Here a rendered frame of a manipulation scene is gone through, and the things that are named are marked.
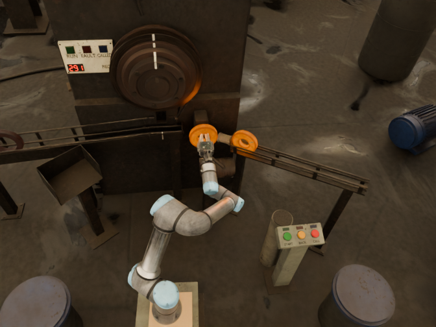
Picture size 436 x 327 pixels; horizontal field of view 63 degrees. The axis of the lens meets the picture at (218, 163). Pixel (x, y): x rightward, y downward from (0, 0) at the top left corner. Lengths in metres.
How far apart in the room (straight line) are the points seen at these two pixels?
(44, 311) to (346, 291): 1.50
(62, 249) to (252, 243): 1.28
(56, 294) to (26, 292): 0.15
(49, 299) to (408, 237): 2.36
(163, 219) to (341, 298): 1.02
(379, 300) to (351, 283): 0.15
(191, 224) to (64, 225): 1.40
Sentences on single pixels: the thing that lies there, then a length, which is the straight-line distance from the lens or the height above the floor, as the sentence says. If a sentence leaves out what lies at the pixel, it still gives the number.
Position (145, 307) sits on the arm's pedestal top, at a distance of 2.03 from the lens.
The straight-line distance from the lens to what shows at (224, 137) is 2.15.
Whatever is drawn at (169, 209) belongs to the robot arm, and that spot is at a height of 0.94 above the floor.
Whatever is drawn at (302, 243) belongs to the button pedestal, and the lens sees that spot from 1.91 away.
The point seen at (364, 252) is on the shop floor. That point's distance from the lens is 2.73.
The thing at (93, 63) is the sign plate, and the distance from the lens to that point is 2.02.
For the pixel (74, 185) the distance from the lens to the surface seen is 2.13.
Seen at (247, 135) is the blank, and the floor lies 0.78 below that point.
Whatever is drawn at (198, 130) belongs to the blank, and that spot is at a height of 0.88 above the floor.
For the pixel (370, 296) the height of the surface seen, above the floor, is 0.43.
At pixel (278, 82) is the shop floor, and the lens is 3.83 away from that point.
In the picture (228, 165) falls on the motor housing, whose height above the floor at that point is 0.53.
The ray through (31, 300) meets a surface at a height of 0.43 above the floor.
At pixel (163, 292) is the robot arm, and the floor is 0.58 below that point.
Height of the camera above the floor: 2.21
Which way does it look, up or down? 49 degrees down
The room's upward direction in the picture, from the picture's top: 5 degrees clockwise
